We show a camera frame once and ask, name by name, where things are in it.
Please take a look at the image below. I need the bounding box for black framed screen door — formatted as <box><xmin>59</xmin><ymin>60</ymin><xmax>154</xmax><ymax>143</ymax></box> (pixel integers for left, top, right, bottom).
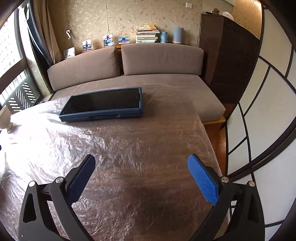
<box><xmin>225</xmin><ymin>8</ymin><xmax>295</xmax><ymax>240</ymax></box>

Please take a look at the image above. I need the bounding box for white ceramic teacup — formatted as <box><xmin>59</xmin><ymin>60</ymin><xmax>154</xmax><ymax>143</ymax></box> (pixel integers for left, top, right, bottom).
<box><xmin>0</xmin><ymin>105</ymin><xmax>13</xmax><ymax>132</ymax></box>

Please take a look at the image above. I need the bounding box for brown sofa seat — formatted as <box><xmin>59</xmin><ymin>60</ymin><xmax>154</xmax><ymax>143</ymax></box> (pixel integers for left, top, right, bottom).
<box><xmin>53</xmin><ymin>74</ymin><xmax>226</xmax><ymax>122</ymax></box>

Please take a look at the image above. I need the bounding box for black window railing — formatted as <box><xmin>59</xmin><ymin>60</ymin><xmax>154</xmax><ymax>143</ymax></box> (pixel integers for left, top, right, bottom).
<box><xmin>0</xmin><ymin>69</ymin><xmax>43</xmax><ymax>114</ymax></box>

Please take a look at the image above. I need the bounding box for dark blue cased phone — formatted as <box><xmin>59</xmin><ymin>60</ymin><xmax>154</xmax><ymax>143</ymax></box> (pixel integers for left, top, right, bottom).
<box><xmin>59</xmin><ymin>87</ymin><xmax>143</xmax><ymax>121</ymax></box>

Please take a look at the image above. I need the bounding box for dark wooden cabinet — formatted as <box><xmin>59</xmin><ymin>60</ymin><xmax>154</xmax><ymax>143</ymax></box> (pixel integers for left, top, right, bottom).
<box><xmin>199</xmin><ymin>14</ymin><xmax>260</xmax><ymax>104</ymax></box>

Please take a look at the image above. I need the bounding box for left brown sofa cushion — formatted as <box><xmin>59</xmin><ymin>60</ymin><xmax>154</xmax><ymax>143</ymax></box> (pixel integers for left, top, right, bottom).
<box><xmin>47</xmin><ymin>47</ymin><xmax>120</xmax><ymax>91</ymax></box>

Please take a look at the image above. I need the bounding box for brown sofa cushion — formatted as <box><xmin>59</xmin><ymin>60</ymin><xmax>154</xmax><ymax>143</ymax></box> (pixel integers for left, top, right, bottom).
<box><xmin>47</xmin><ymin>47</ymin><xmax>120</xmax><ymax>91</ymax></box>
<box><xmin>121</xmin><ymin>43</ymin><xmax>204</xmax><ymax>75</ymax></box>

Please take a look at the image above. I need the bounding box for right brown sofa cushion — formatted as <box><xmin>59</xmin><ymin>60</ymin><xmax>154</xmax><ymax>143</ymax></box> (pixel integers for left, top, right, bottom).
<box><xmin>121</xmin><ymin>43</ymin><xmax>204</xmax><ymax>75</ymax></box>

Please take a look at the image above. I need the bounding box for grey cylinder speaker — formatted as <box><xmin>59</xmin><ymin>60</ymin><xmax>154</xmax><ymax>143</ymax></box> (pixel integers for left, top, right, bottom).
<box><xmin>172</xmin><ymin>27</ymin><xmax>184</xmax><ymax>44</ymax></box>

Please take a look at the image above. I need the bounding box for teal cylinder vase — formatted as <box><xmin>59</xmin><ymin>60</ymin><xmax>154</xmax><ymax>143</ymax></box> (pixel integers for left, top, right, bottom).
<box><xmin>160</xmin><ymin>31</ymin><xmax>168</xmax><ymax>43</ymax></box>

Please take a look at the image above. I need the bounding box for white plate on cabinet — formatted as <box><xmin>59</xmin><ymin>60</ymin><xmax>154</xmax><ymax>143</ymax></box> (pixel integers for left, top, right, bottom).
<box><xmin>222</xmin><ymin>11</ymin><xmax>234</xmax><ymax>21</ymax></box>

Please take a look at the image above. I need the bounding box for stack of books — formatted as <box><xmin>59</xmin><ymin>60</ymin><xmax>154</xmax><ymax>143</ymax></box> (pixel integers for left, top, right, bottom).
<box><xmin>134</xmin><ymin>25</ymin><xmax>160</xmax><ymax>44</ymax></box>

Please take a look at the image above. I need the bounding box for beige curtain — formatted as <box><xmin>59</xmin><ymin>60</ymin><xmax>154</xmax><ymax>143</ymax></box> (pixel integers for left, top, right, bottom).
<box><xmin>27</xmin><ymin>1</ymin><xmax>63</xmax><ymax>67</ymax></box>

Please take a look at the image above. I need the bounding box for leftmost photo frame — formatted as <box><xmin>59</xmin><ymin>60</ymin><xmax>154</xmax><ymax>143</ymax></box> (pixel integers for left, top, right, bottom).
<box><xmin>63</xmin><ymin>47</ymin><xmax>76</xmax><ymax>60</ymax></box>

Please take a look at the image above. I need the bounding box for photo frame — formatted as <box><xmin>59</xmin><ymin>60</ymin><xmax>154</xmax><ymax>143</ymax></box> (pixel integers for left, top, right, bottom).
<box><xmin>63</xmin><ymin>47</ymin><xmax>76</xmax><ymax>60</ymax></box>
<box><xmin>117</xmin><ymin>36</ymin><xmax>130</xmax><ymax>45</ymax></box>
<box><xmin>82</xmin><ymin>39</ymin><xmax>93</xmax><ymax>53</ymax></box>
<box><xmin>103</xmin><ymin>34</ymin><xmax>114</xmax><ymax>47</ymax></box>

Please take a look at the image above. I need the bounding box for white wall hook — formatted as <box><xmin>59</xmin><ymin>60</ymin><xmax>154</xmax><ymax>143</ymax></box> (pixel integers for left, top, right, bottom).
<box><xmin>66</xmin><ymin>30</ymin><xmax>71</xmax><ymax>40</ymax></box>

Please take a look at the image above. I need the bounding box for white wall switch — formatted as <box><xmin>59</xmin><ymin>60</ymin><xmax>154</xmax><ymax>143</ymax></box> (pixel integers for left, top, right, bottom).
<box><xmin>186</xmin><ymin>3</ymin><xmax>192</xmax><ymax>9</ymax></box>

